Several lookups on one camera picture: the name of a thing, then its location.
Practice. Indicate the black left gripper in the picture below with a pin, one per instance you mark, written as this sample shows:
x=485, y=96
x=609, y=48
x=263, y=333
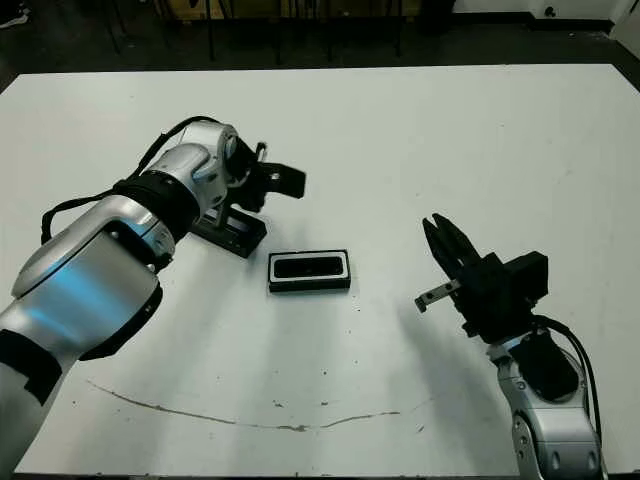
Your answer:
x=250, y=180

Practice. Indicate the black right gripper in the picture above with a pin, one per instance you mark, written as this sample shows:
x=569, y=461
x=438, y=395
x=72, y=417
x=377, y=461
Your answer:
x=490, y=300

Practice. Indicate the black box lid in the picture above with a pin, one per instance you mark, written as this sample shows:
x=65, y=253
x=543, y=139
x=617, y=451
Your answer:
x=245, y=241

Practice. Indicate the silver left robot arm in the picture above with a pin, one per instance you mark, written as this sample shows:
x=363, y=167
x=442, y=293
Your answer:
x=90, y=280

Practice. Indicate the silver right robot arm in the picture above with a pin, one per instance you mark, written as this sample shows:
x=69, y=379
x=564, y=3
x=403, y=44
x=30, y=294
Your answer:
x=555, y=430

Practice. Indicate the black box base white insert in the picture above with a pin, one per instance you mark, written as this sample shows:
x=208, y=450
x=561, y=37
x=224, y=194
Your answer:
x=310, y=288

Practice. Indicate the black mesh chair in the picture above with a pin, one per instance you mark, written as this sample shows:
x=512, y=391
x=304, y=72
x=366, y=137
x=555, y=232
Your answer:
x=398, y=40
x=212, y=45

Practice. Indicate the black white sneaker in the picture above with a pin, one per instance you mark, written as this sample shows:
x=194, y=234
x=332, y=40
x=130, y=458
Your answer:
x=12, y=20

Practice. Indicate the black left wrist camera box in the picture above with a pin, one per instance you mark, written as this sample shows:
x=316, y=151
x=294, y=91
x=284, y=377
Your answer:
x=290, y=180

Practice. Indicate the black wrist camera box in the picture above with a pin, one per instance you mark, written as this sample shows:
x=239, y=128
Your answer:
x=532, y=275
x=290, y=180

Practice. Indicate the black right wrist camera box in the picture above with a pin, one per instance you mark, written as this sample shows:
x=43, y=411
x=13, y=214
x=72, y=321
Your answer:
x=532, y=275

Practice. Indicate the small black wall fixture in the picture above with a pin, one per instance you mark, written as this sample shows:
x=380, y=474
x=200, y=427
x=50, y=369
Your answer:
x=550, y=11

